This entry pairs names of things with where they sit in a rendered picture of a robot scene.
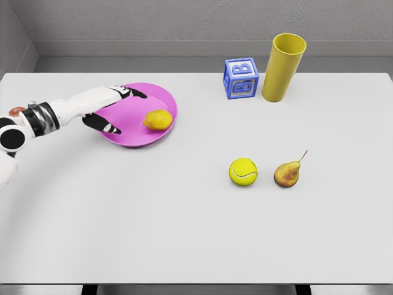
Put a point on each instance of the blue letter B block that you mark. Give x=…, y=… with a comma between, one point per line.
x=241, y=78

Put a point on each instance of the red apple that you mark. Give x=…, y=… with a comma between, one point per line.
x=16, y=111

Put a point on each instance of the yellow tennis ball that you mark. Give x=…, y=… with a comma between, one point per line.
x=243, y=172

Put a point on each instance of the brown-yellow pear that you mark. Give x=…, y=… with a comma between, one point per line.
x=287, y=175

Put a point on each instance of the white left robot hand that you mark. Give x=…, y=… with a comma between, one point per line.
x=97, y=99

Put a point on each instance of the tall yellow cup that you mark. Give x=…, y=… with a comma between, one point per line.
x=282, y=69

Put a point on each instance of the yellow lemon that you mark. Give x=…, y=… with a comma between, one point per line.
x=157, y=120

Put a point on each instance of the pink round plate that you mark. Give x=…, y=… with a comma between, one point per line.
x=139, y=130

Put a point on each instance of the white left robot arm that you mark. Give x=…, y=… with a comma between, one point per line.
x=37, y=118

